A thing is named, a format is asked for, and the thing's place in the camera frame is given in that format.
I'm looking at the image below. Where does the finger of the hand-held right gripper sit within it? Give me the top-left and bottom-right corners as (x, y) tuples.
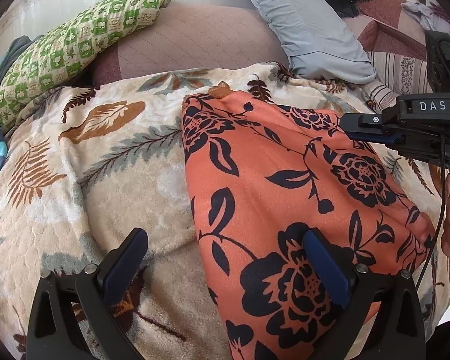
(339, 113), (400, 133)
(345, 130), (403, 146)

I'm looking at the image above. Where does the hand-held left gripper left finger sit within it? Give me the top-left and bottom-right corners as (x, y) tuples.
(26, 227), (150, 360)

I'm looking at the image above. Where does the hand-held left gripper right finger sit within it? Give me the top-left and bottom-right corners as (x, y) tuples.
(302, 229), (427, 360)

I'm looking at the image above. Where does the orange floral print garment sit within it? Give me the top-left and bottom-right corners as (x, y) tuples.
(181, 82), (438, 360)

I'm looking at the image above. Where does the beige striped cloth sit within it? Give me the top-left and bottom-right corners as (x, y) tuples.
(361, 50), (436, 112)

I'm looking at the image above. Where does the cream leaf print blanket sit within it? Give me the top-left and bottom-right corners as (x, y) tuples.
(0, 62), (450, 360)

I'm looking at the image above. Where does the white purple floral cloth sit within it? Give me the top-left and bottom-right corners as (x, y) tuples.
(400, 0), (450, 33)

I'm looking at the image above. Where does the grey ruffled pillow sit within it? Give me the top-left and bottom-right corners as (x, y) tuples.
(221, 0), (378, 85)

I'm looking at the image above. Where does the mauve quilted bedsheet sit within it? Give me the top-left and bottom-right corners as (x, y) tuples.
(91, 0), (436, 88)

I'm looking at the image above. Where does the green checkered pillow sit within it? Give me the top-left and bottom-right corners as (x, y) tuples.
(0, 0), (172, 134)

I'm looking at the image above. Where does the grey-blue knit sweater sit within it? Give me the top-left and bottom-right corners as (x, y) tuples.
(0, 34), (44, 143)

